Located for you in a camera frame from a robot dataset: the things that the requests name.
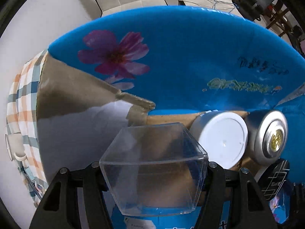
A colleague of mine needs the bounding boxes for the white round tin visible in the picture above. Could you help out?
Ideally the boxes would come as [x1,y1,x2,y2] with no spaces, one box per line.
[190,111,248,169]

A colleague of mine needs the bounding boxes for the blue wire clothes hanger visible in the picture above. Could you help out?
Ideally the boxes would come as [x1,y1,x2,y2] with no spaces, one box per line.
[176,0,239,14]

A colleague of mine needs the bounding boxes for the black round patterned tin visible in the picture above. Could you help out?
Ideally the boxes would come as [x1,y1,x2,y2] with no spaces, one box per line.
[256,158,290,201]

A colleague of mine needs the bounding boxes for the silver round tin gold emblem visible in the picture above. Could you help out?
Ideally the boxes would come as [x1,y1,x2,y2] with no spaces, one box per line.
[245,110,288,166]

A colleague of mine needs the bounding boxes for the plaid orange blue cloth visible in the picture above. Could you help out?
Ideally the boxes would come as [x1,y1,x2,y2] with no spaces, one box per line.
[6,50,49,207]

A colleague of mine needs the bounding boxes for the clear plastic square container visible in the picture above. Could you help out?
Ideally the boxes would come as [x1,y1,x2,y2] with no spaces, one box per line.
[99,123,208,217]

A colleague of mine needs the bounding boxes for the blue cardboard milk box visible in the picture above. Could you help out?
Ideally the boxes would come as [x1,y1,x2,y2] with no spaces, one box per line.
[36,6,304,228]

